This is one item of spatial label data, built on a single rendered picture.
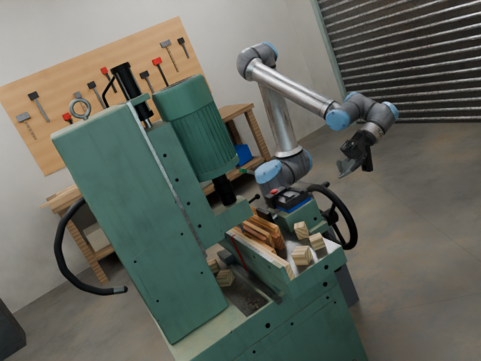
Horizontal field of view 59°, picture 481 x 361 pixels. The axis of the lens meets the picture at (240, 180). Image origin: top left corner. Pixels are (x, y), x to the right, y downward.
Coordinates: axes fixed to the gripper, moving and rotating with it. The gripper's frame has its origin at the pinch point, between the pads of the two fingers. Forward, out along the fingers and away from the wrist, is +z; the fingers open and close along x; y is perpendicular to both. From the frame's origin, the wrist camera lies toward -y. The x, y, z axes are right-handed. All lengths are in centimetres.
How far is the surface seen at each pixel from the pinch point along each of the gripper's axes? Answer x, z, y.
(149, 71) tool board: -323, -46, 52
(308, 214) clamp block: 16.5, 25.7, 12.4
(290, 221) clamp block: 16.5, 31.9, 16.0
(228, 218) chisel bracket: 10, 45, 32
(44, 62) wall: -318, 23, 126
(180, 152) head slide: 14, 41, 61
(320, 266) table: 40, 40, 13
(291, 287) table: 39, 50, 17
